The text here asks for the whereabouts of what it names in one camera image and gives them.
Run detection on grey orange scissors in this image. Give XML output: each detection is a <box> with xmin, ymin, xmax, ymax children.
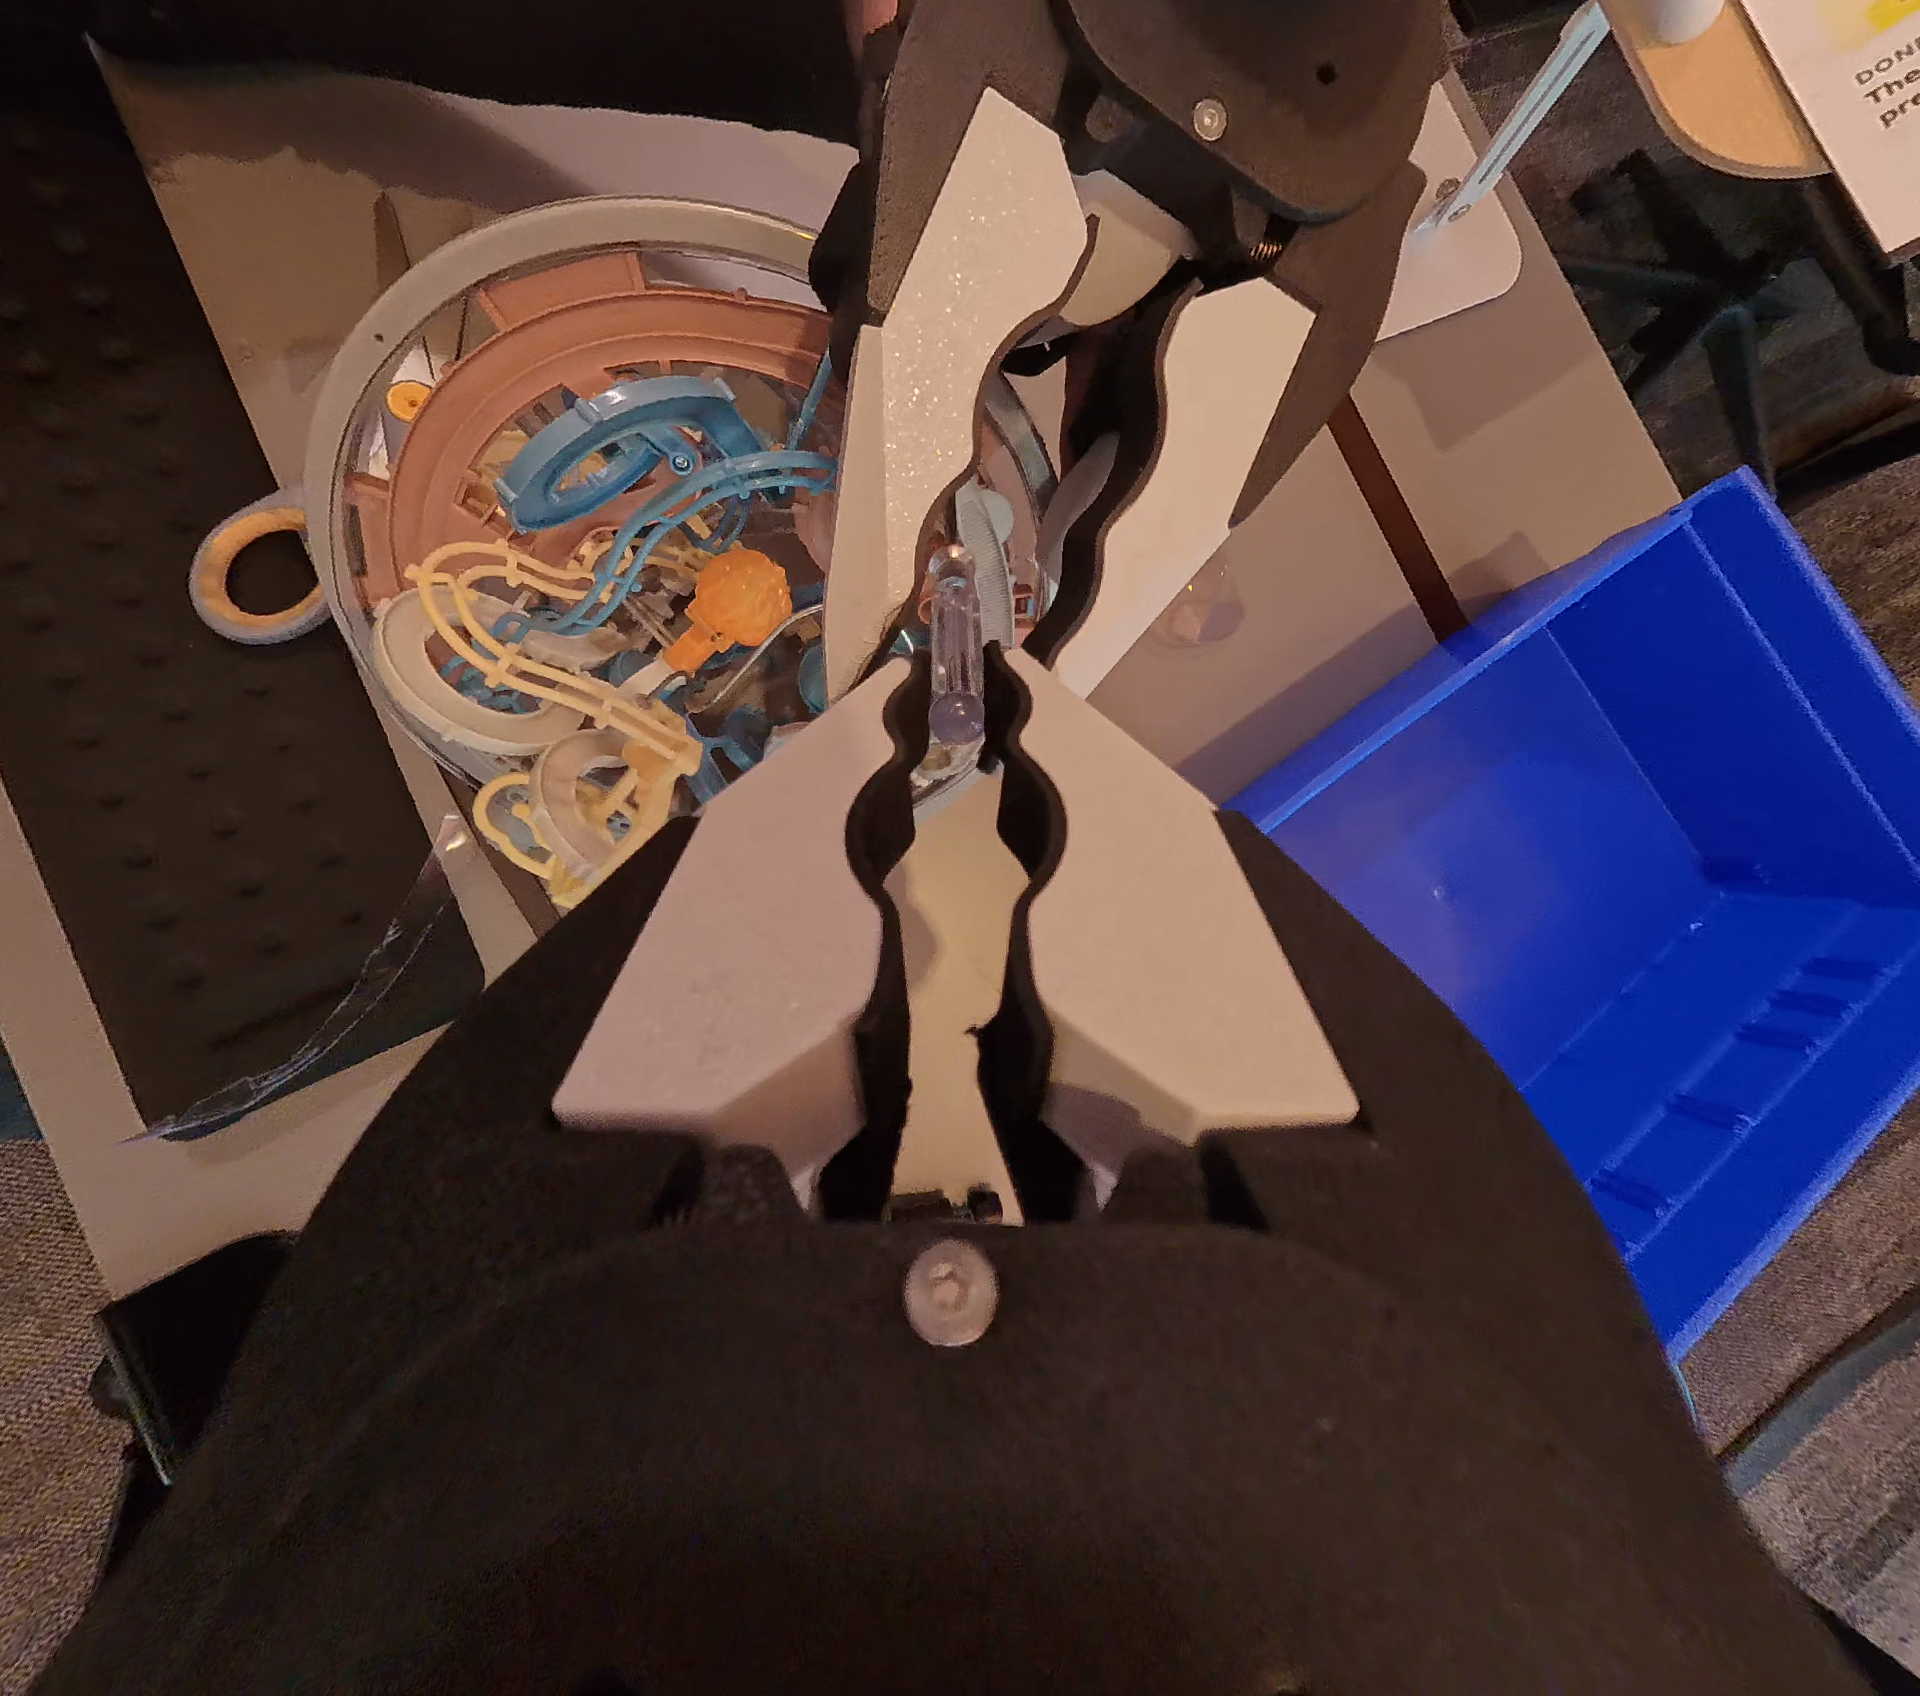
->
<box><xmin>190</xmin><ymin>487</ymin><xmax>332</xmax><ymax>647</ymax></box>

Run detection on marble maze ball toy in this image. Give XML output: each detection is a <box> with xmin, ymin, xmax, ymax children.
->
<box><xmin>305</xmin><ymin>196</ymin><xmax>1052</xmax><ymax>910</ymax></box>

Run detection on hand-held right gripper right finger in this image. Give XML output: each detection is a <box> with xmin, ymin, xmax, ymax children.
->
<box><xmin>972</xmin><ymin>651</ymin><xmax>1363</xmax><ymax>1221</ymax></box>

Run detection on black dimpled mat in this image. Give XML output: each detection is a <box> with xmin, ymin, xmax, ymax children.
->
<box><xmin>0</xmin><ymin>120</ymin><xmax>483</xmax><ymax>1136</ymax></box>

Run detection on black office chair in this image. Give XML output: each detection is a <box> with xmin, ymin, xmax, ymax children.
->
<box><xmin>1561</xmin><ymin>150</ymin><xmax>1920</xmax><ymax>497</ymax></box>

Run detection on clear-handled screwdriver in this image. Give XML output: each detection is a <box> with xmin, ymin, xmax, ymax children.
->
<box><xmin>927</xmin><ymin>543</ymin><xmax>992</xmax><ymax>747</ymax></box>

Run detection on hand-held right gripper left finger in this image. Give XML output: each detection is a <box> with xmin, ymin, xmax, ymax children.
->
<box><xmin>548</xmin><ymin>651</ymin><xmax>924</xmax><ymax>1221</ymax></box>

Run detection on clear plastic wrapper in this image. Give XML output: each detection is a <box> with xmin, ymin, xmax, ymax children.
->
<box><xmin>127</xmin><ymin>810</ymin><xmax>486</xmax><ymax>1145</ymax></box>

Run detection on blue storage bin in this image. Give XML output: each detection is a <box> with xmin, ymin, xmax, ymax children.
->
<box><xmin>1223</xmin><ymin>465</ymin><xmax>1920</xmax><ymax>1360</ymax></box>

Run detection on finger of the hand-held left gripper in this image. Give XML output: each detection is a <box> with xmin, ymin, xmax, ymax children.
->
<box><xmin>1035</xmin><ymin>273</ymin><xmax>1326</xmax><ymax>693</ymax></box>
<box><xmin>823</xmin><ymin>87</ymin><xmax>1207</xmax><ymax>699</ymax></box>

